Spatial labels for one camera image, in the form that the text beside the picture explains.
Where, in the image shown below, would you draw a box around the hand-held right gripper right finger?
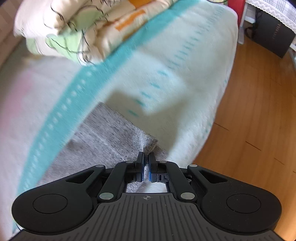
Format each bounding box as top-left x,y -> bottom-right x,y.
148,153 -> 229,202

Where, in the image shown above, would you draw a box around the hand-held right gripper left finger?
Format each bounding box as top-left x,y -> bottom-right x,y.
66,151 -> 147,202

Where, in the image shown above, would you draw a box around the grey pants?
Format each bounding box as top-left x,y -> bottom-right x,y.
43,102 -> 170,194

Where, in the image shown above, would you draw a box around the flower and teal stripe blanket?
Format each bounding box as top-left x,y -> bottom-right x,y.
0,0 -> 239,237

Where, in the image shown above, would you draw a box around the white pillow green dots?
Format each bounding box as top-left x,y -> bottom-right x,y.
14,0 -> 179,66

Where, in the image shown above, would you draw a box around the white furniture leg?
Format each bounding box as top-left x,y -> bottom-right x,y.
238,5 -> 250,45

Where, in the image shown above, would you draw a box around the red object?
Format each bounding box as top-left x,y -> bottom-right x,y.
228,0 -> 246,26

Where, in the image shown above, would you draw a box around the black paper bag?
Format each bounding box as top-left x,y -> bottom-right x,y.
245,9 -> 296,59

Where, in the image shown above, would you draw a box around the white lace tablecloth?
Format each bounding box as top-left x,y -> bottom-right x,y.
245,0 -> 296,26

